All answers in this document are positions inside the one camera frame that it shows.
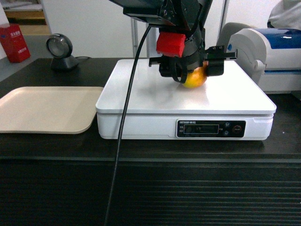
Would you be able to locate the black gripper body red block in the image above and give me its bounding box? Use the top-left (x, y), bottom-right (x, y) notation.
top-left (149, 30), bottom-right (237, 66)

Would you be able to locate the person in grey clothing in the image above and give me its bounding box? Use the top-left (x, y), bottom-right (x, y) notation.
top-left (267, 0), bottom-right (301, 30)

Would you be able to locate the red fire extinguisher box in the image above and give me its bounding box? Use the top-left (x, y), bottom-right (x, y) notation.
top-left (0, 24), bottom-right (31, 63)

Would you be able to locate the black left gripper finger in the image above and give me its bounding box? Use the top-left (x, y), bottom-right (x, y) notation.
top-left (206, 59), bottom-right (224, 77)
top-left (159, 57), bottom-right (188, 84)

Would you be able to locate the black checkout counter cabinet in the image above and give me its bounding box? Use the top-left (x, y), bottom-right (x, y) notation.
top-left (0, 58), bottom-right (301, 226)

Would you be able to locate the black hanging cable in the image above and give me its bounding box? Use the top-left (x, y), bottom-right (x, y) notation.
top-left (103, 23), bottom-right (152, 226)

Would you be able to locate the dark red yellow mango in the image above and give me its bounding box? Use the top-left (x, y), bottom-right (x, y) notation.
top-left (183, 61), bottom-right (208, 89)

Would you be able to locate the beige plastic tray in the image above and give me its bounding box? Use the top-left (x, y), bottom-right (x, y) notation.
top-left (0, 87), bottom-right (103, 134)

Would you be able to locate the grey chair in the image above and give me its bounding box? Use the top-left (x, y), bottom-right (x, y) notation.
top-left (216, 22), bottom-right (252, 47)

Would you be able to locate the white blue label printer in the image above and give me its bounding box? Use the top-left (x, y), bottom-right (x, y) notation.
top-left (227, 28), bottom-right (301, 94)

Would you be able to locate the black round barcode scanner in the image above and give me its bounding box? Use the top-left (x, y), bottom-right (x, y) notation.
top-left (46, 33), bottom-right (79, 71)

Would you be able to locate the white partition post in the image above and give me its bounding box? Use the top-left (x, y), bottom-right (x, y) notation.
top-left (131, 18), bottom-right (139, 57)

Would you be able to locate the white checkout scale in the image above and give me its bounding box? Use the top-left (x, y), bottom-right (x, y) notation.
top-left (96, 59), bottom-right (277, 140)

